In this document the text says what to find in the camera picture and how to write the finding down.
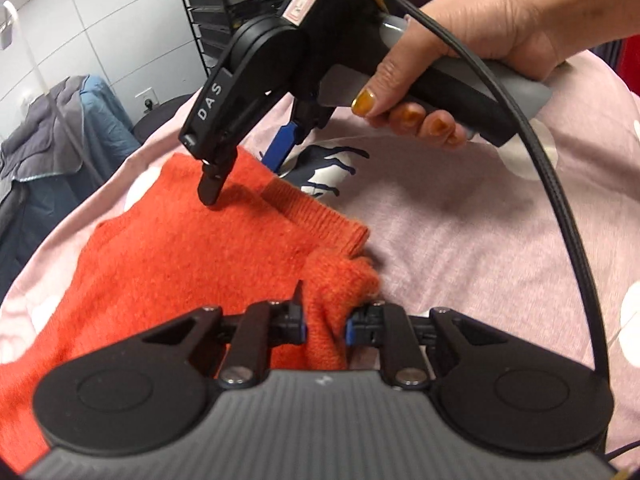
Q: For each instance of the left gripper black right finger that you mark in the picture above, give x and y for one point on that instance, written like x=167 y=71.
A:
x=416 y=351

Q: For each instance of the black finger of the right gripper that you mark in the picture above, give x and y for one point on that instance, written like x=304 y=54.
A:
x=306 y=116
x=215 y=172

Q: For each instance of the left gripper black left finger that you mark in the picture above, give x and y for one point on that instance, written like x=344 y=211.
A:
x=234 y=350

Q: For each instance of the red knit sweater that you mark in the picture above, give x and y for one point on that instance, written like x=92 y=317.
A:
x=170 y=254

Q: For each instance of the person's right forearm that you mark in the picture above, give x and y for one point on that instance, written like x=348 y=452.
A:
x=562 y=28

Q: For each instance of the person's right hand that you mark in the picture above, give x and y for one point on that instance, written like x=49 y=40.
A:
x=487 y=96

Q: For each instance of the black round stool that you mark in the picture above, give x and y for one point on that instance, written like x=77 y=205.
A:
x=156 y=117

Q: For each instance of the pink polka dot bedsheet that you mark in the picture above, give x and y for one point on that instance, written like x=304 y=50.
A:
x=469 y=229

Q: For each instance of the grey towel on bed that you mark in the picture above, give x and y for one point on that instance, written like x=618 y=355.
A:
x=50 y=141

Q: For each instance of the dark treatment bed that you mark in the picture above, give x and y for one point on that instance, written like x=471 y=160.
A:
x=31 y=210

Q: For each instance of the black wire shelf rack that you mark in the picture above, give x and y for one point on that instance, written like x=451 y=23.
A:
x=213 y=23

